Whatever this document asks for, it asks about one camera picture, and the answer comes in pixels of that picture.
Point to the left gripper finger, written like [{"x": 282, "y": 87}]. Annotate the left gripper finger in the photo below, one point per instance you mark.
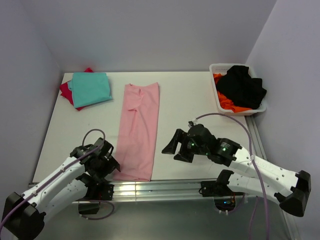
[
  {"x": 110, "y": 164},
  {"x": 104, "y": 149}
]

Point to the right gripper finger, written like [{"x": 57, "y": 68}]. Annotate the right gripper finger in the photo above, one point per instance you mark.
[
  {"x": 186, "y": 157},
  {"x": 178, "y": 137}
]

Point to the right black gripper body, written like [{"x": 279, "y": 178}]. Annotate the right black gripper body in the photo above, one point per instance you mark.
[{"x": 188, "y": 145}]

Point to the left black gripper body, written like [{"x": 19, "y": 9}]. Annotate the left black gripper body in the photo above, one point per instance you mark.
[{"x": 97, "y": 172}]

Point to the pink t shirt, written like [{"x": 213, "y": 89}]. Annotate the pink t shirt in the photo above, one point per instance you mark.
[{"x": 137, "y": 135}]

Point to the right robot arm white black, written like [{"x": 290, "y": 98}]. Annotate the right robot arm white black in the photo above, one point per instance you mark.
[{"x": 244, "y": 172}]

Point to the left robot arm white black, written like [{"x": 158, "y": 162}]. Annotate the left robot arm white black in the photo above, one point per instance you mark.
[{"x": 82, "y": 176}]

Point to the orange t shirt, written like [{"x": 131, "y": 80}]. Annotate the orange t shirt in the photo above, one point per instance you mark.
[{"x": 228, "y": 104}]

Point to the folded teal t shirt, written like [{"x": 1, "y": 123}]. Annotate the folded teal t shirt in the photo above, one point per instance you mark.
[{"x": 89, "y": 88}]

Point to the black t shirt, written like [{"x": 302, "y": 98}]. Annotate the black t shirt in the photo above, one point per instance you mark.
[{"x": 238, "y": 86}]

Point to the white plastic basket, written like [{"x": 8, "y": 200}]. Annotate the white plastic basket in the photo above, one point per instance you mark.
[{"x": 222, "y": 68}]

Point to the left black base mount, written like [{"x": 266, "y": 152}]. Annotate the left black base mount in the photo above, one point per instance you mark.
[{"x": 95, "y": 197}]

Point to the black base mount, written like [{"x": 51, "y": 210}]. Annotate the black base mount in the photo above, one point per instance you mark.
[
  {"x": 95, "y": 197},
  {"x": 225, "y": 200}
]

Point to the aluminium rail frame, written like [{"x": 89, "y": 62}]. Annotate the aluminium rail frame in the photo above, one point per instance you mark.
[{"x": 148, "y": 191}]

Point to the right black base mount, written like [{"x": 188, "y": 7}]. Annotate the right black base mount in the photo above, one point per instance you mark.
[{"x": 225, "y": 200}]

